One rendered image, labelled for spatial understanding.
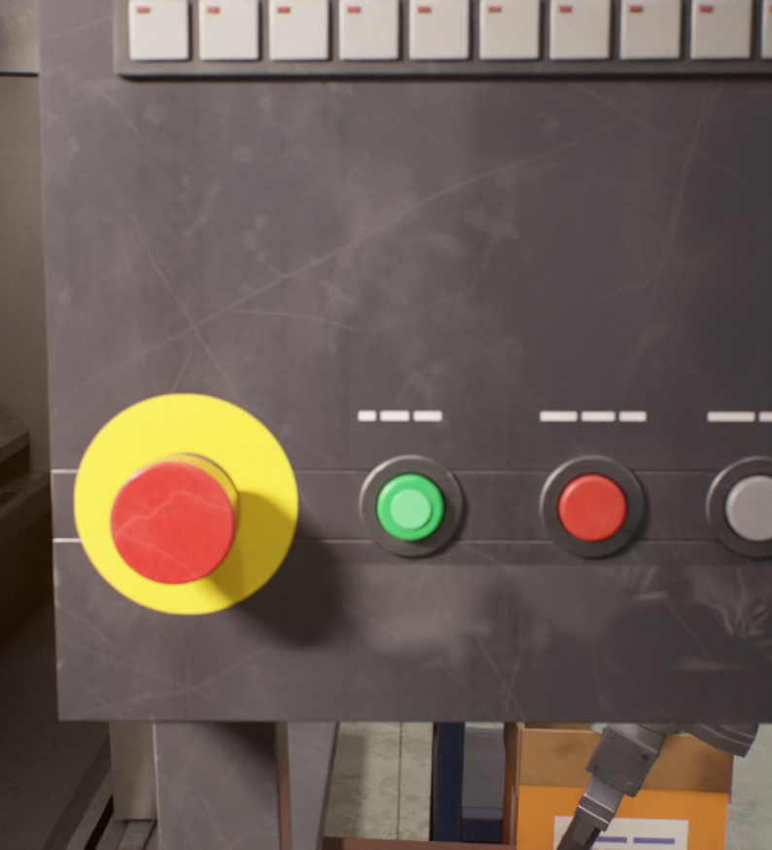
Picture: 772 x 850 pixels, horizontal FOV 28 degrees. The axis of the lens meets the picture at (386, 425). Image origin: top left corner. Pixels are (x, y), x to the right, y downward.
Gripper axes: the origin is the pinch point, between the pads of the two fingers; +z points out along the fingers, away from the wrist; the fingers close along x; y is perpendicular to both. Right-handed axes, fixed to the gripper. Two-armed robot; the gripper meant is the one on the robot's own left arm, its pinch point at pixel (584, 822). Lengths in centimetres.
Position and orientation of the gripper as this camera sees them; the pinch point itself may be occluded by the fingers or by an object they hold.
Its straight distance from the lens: 149.1
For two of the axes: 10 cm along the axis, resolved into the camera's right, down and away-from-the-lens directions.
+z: -3.7, 8.6, 3.6
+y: -8.7, -4.6, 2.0
